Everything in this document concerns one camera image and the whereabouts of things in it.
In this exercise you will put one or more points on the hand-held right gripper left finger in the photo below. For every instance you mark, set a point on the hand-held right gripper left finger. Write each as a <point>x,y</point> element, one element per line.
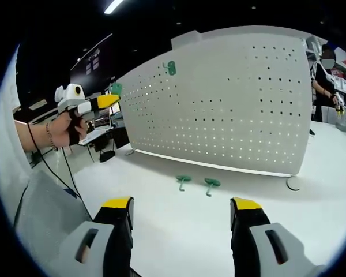
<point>103,245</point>

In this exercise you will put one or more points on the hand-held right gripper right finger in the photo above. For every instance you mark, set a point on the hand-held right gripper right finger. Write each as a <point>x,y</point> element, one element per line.
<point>256,245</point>

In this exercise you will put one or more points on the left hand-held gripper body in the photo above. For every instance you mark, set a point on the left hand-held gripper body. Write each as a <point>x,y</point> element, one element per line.
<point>69,96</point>

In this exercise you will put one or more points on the green hook assembly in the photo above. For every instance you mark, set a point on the green hook assembly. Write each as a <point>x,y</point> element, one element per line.
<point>171,68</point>
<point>212,182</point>
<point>116,89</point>
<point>184,179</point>

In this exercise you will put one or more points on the white perforated mounting plate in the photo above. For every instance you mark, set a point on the white perforated mounting plate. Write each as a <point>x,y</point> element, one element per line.
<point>219,115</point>

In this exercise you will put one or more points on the person's left hand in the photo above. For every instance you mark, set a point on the person's left hand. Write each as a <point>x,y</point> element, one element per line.
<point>63,130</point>

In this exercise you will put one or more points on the open laptop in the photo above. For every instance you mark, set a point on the open laptop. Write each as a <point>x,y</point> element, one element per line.
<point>99,131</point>

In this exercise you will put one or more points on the grey mesh chair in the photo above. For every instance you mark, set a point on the grey mesh chair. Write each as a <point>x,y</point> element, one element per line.
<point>49,213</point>

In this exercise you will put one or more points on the person's white shirt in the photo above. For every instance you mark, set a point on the person's white shirt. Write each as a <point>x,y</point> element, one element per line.
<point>8,115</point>

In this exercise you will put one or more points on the ceiling light strip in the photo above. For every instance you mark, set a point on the ceiling light strip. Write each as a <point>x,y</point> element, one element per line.
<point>113,6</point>

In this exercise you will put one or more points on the large black wall screen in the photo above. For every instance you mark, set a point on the large black wall screen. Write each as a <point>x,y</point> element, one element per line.
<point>89,63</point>

